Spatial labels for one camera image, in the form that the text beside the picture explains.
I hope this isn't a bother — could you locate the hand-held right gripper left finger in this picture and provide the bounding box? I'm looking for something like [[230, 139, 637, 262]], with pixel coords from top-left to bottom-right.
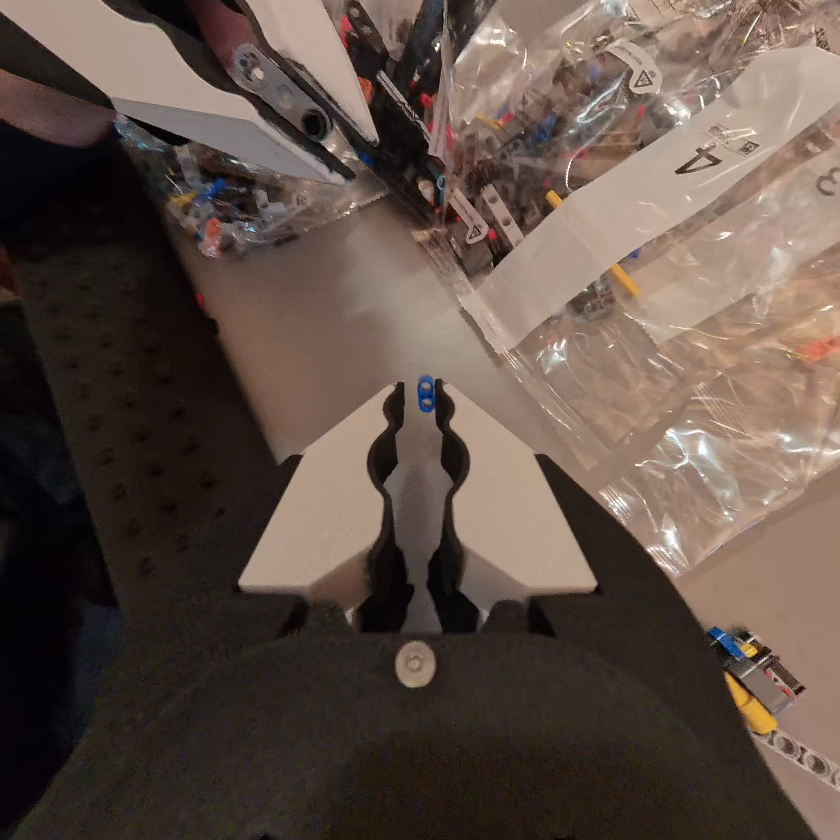
[[238, 382, 414, 634]]

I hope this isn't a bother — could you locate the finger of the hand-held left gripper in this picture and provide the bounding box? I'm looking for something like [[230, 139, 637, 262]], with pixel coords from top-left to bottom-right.
[[0, 0, 357, 186], [233, 0, 382, 147]]

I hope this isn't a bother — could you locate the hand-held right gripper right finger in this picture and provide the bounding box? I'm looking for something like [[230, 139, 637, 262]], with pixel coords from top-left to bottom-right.
[[428, 379, 601, 634]]

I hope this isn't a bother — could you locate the clear lego parts bag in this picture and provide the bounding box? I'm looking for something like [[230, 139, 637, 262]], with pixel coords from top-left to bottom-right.
[[407, 0, 840, 353], [502, 128, 840, 580], [328, 0, 473, 263]]

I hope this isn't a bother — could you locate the blue and black lego piece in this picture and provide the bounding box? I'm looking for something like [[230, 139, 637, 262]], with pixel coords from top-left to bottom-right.
[[705, 625, 840, 793]]

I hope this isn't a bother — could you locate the person's left hand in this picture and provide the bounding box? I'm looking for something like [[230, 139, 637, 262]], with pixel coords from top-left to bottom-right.
[[0, 69, 118, 151]]

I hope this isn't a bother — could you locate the small open parts bag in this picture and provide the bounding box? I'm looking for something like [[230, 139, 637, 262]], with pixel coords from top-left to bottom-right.
[[115, 115, 389, 261]]

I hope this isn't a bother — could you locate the dark perforated panel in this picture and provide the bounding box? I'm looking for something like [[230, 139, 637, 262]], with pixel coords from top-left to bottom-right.
[[13, 131, 293, 614]]

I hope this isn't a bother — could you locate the person's leg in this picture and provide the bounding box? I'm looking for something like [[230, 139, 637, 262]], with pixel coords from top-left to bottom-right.
[[0, 315, 126, 821]]

